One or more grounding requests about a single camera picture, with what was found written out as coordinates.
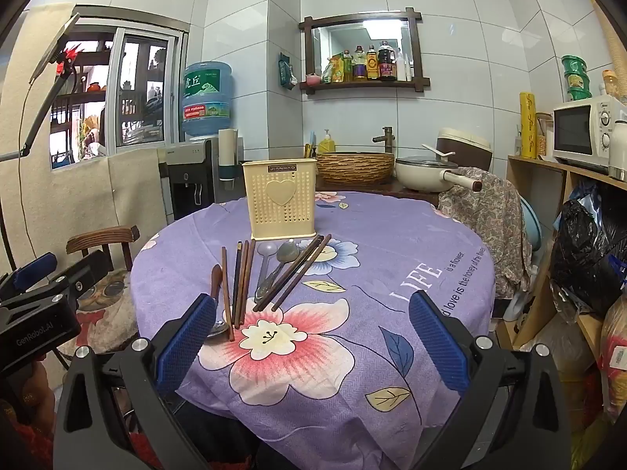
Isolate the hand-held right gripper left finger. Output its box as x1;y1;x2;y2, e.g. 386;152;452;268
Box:
53;293;219;470

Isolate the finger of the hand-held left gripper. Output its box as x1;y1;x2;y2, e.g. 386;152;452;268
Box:
27;249;114;311
0;252;58;299

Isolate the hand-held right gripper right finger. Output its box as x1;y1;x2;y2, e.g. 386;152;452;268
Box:
408;290;571;470

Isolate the wooden handle metal spoon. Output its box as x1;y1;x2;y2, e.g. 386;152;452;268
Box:
206;264;231;341

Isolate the brown wooden chopstick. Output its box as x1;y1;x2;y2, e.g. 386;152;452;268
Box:
220;246;236;343
270;233;333;313
252;234;325;312
236;240;250;329
241;239;257;325

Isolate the dark wooden chopstick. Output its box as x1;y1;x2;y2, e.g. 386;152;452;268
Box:
232;241;243;330

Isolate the translucent plastic spoon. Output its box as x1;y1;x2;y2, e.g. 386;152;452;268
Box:
256;241;278;299

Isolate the cream perforated utensil holder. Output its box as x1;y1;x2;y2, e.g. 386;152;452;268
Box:
242;159;319;240

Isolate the cat print cushion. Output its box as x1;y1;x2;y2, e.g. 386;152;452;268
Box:
59;267;140;353

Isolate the purple floral tablecloth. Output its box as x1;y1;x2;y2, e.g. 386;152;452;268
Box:
130;191;493;470

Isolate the light wooden shelf unit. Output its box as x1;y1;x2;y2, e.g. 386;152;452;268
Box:
497;154;627;368

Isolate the floral patterned cloth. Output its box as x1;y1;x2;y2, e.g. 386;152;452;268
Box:
437;166;534;299

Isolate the black water dispenser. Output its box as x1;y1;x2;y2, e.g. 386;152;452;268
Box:
159;137;219;221

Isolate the light blue plastic basin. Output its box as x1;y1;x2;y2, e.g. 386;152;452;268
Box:
519;196;544;265

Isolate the yellow red bag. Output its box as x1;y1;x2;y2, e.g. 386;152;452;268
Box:
598;294;627;424

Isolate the black plastic bag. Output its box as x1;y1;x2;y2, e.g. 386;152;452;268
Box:
551;196;627;319

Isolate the white paper cup dispenser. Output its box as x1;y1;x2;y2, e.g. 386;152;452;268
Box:
217;128;241;191

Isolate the woven pattern wash basin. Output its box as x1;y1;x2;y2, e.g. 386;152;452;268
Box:
316;152;395;187

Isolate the brown white rice cooker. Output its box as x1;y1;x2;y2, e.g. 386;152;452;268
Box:
436;127;493;172

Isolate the bronze faucet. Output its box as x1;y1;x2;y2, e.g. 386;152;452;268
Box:
372;126;395;154

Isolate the blue water bottle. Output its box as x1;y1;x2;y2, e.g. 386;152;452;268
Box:
179;61;235;139

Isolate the glass jar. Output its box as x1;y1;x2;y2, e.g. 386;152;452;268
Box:
536;112;554;157

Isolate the yellow roll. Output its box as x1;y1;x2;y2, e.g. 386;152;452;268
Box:
519;91;537;159

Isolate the white microwave oven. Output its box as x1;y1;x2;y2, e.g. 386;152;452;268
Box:
553;95;627;174

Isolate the white kettle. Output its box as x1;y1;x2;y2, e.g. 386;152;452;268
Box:
609;120;627;182

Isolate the dark soy sauce bottle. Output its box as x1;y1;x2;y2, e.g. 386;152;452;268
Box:
378;40;397;81

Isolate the yellow seasoning packet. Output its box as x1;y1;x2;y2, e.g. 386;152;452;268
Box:
322;55;344;83

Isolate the stack of green noodle cups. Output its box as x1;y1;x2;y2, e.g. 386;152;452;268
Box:
561;55;589;103

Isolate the cream pot with handle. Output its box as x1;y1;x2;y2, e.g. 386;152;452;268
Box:
394;155;483;194

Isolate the aluminium frame window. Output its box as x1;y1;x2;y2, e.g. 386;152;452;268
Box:
49;5;189;170

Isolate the green wall pouch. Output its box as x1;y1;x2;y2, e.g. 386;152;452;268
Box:
278;51;299;90

